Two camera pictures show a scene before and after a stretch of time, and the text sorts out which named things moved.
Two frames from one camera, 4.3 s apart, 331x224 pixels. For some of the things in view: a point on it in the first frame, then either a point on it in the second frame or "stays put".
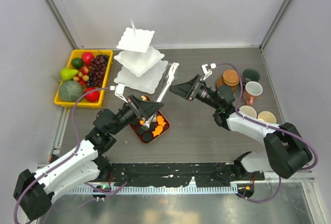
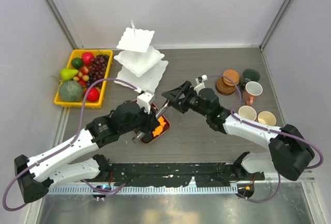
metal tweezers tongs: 169,75 -> 140,134
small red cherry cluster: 83,76 stays put
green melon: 71,91 stays put
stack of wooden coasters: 230,78 stays put
